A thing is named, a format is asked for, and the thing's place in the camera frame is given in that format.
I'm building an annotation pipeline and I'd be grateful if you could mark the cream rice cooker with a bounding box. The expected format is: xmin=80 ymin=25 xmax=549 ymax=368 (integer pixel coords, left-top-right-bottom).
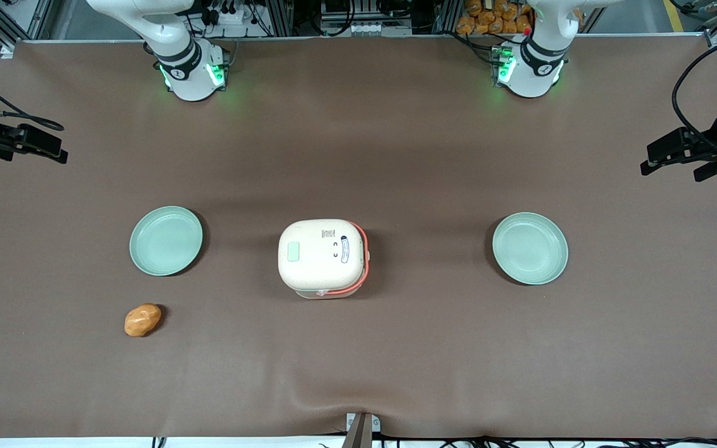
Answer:
xmin=278 ymin=218 xmax=372 ymax=301

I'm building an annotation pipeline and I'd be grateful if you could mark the pale green plate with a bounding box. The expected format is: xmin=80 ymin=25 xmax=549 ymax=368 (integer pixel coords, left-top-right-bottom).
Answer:
xmin=129 ymin=206 xmax=204 ymax=277
xmin=492 ymin=212 xmax=569 ymax=286

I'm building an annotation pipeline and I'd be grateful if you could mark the orange-brown bread roll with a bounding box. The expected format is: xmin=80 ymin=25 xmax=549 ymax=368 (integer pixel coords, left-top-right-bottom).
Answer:
xmin=124 ymin=303 xmax=162 ymax=338

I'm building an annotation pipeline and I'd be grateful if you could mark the pile of orange bread rolls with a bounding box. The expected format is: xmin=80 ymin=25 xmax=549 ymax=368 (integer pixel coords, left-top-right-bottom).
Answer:
xmin=456 ymin=0 xmax=535 ymax=35

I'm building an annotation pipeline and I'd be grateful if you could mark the white power strip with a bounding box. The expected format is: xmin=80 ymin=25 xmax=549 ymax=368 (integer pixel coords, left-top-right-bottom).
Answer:
xmin=208 ymin=5 xmax=248 ymax=27

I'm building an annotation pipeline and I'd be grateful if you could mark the brown table cover cloth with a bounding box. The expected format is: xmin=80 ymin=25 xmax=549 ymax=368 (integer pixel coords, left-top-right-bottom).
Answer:
xmin=0 ymin=34 xmax=717 ymax=440

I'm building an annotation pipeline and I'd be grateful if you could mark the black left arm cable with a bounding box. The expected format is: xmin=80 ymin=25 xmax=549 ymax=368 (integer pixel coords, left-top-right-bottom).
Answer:
xmin=672 ymin=34 xmax=717 ymax=156

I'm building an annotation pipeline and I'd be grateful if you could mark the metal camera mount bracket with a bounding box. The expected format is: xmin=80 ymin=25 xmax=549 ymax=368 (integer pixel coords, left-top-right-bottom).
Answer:
xmin=341 ymin=412 xmax=382 ymax=448

